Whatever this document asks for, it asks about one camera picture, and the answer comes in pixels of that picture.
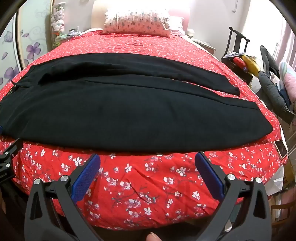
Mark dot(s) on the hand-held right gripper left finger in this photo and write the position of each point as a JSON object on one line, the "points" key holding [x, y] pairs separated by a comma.
{"points": [[85, 178]]}

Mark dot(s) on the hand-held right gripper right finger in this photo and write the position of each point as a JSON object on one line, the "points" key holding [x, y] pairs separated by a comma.
{"points": [[209, 178]]}

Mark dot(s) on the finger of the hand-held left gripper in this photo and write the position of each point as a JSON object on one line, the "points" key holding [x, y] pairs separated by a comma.
{"points": [[11, 149]]}

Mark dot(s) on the black pants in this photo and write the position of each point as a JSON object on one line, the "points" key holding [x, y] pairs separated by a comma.
{"points": [[115, 104]]}

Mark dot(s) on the person's right hand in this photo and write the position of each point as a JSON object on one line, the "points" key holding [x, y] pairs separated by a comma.
{"points": [[153, 237]]}

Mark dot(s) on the red floral bedspread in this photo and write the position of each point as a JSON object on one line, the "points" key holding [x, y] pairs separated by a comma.
{"points": [[138, 185]]}

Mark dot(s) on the smartphone with pink case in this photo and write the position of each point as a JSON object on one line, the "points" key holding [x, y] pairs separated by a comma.
{"points": [[281, 149]]}

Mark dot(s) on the wardrobe door with purple flowers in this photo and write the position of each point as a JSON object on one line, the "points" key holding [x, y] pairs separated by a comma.
{"points": [[32, 46]]}

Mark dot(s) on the grey quilted jacket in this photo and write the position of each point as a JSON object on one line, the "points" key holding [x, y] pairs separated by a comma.
{"points": [[270, 88]]}

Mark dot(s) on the red packet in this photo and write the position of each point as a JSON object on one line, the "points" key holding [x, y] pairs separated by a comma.
{"points": [[239, 62]]}

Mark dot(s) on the cluttered nightstand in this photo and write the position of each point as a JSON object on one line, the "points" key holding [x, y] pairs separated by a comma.
{"points": [[67, 36]]}

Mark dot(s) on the pastel striped blanket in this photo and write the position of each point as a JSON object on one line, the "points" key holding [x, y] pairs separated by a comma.
{"points": [[289, 78]]}

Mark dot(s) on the white nightstand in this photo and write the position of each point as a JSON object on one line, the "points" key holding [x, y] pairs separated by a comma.
{"points": [[204, 45]]}

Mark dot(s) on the hanging stuffed toys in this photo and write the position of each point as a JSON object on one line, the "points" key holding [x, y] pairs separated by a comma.
{"points": [[58, 19]]}

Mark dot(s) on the black wooden chair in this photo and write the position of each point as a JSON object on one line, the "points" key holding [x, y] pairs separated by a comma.
{"points": [[235, 41]]}

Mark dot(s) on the small white round lamp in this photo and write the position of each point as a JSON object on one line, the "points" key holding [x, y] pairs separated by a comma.
{"points": [[190, 33]]}

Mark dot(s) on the pink curtain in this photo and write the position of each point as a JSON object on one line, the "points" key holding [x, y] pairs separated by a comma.
{"points": [[290, 41]]}

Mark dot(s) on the pink pillow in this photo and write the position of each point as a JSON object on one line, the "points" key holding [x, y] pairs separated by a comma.
{"points": [[177, 22]]}

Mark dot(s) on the white floral pillow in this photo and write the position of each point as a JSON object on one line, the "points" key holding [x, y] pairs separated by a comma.
{"points": [[136, 20]]}

